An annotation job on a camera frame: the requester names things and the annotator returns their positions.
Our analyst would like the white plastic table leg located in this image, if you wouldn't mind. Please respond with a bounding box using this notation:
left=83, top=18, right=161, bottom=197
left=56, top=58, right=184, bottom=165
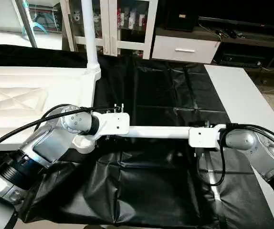
left=81, top=0, right=102, bottom=80
left=126, top=125, right=195, bottom=140

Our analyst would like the white plastic table top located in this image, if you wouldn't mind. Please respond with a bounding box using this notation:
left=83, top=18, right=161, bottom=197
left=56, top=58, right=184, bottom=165
left=0, top=66, right=102, bottom=154

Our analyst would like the black work surface mat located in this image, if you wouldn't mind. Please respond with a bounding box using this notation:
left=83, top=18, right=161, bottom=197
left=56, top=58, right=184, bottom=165
left=0, top=42, right=274, bottom=229

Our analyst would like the white drawer unit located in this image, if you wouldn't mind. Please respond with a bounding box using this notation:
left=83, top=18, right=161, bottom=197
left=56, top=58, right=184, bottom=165
left=151, top=34, right=221, bottom=64

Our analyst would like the white glass door cabinet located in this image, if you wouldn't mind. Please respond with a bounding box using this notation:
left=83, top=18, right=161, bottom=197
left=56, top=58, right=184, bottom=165
left=60, top=0, right=159, bottom=60

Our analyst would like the black equipment box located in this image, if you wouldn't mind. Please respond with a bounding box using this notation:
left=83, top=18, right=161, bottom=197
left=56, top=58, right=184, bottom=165
left=166, top=0, right=200, bottom=32

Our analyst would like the white flat sheet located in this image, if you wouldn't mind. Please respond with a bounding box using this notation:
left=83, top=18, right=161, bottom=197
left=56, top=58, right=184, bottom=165
left=204, top=64, right=274, bottom=229

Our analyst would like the colourful background box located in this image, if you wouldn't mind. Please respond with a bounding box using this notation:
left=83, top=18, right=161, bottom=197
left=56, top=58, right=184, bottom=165
left=20, top=0, right=62, bottom=35

